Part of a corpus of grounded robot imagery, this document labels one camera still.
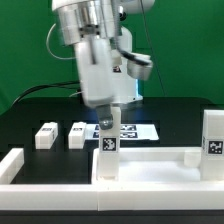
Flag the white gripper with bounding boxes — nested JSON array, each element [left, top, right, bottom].
[[74, 35, 115, 130]]

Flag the white desk top tray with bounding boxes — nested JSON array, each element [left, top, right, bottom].
[[90, 146, 206, 186]]

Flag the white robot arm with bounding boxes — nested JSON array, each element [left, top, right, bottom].
[[52, 0, 155, 130]]

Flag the fiducial marker sheet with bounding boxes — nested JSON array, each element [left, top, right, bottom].
[[85, 124, 159, 141]]

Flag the black base cables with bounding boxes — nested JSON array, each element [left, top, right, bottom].
[[11, 80, 84, 106]]

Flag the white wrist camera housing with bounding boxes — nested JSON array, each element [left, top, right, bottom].
[[127, 53, 153, 80]]

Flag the grey camera cable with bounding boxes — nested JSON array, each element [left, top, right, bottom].
[[46, 23, 79, 62]]

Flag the white left fence rail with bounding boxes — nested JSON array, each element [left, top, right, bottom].
[[0, 148, 24, 185]]

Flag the white fence rail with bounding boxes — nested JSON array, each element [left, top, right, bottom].
[[0, 183, 224, 211], [0, 148, 24, 185]]

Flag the white front fence rail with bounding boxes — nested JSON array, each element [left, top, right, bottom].
[[0, 183, 224, 211]]

